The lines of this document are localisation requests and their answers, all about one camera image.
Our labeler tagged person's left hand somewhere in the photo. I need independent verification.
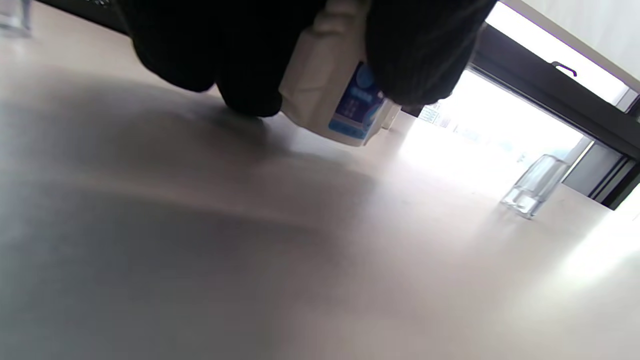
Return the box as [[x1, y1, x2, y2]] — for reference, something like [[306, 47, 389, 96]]
[[116, 0, 499, 119]]

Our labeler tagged white bottle with blue label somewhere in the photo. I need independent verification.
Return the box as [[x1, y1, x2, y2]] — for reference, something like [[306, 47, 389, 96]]
[[278, 0, 402, 148]]

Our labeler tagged clear drinking glass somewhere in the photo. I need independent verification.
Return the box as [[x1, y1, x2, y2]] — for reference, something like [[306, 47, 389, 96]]
[[500, 154, 571, 220]]

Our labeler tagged black window frame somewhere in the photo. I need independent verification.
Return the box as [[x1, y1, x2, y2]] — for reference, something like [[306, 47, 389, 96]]
[[470, 22, 640, 211]]

